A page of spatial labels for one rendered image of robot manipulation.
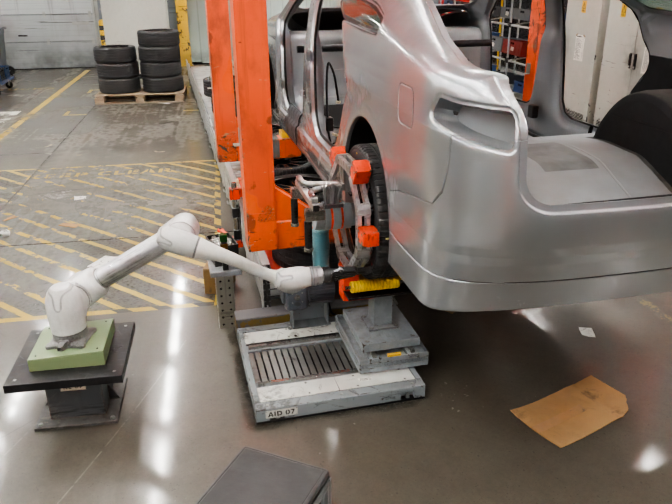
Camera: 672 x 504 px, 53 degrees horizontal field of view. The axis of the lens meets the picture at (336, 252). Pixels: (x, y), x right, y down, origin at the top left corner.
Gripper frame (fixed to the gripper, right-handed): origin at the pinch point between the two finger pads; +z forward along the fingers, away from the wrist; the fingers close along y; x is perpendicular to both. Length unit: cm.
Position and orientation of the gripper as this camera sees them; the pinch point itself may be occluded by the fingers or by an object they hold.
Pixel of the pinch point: (364, 270)
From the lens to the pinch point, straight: 314.4
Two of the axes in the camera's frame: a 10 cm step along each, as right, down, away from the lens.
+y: 1.7, -3.9, -9.1
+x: -1.8, -9.2, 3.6
